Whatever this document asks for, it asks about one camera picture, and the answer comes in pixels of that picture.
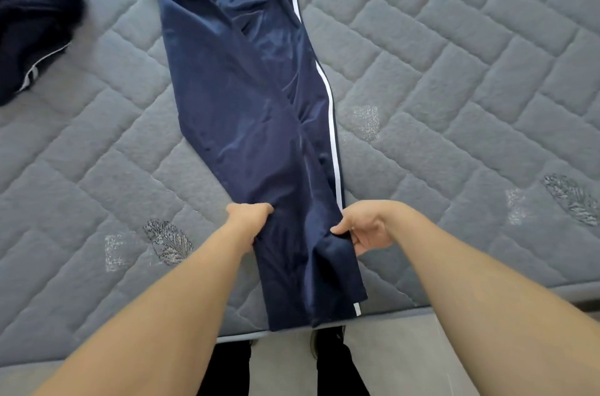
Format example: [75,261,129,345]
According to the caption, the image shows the person's left hand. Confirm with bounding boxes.
[225,202,275,254]

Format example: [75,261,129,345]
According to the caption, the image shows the person's right hand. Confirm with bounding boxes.
[330,200,416,256]

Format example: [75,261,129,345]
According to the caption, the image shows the shiny navy track pants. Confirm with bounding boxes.
[133,0,369,331]

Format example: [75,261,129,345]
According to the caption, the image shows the matte navy track pants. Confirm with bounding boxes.
[0,0,86,106]

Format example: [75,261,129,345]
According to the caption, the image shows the person's right forearm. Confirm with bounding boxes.
[386,205,600,396]

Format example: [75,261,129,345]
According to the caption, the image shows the person's left forearm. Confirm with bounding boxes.
[32,222,256,396]

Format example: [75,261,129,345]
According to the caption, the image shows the grey quilted mattress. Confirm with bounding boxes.
[0,0,600,369]

